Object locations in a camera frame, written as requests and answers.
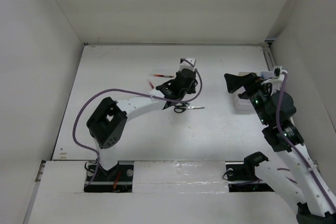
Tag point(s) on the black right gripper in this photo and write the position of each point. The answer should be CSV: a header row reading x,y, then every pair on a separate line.
x,y
250,81

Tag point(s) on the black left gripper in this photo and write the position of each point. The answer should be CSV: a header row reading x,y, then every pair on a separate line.
x,y
191,91

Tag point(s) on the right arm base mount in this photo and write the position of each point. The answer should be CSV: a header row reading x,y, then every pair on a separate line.
x,y
241,175

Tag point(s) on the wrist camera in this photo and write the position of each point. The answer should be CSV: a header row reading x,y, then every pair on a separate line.
x,y
187,63
276,76

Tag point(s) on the orange capped red pen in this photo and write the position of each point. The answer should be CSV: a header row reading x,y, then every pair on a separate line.
x,y
162,75

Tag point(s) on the black handled scissors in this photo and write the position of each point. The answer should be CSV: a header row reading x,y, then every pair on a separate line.
x,y
182,107

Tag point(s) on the white divided container left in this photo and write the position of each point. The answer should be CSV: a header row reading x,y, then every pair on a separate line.
x,y
242,105

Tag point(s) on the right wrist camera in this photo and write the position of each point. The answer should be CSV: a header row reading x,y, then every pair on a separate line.
x,y
276,76

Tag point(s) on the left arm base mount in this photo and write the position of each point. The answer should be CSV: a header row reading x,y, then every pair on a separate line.
x,y
117,180

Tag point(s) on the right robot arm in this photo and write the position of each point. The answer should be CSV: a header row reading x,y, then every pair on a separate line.
x,y
309,197

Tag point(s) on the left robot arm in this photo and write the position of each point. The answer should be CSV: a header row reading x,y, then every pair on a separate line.
x,y
107,122

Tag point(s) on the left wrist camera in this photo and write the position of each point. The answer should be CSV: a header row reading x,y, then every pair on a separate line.
x,y
187,63

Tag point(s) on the aluminium rail right side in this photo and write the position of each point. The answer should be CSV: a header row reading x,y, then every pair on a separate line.
x,y
269,59

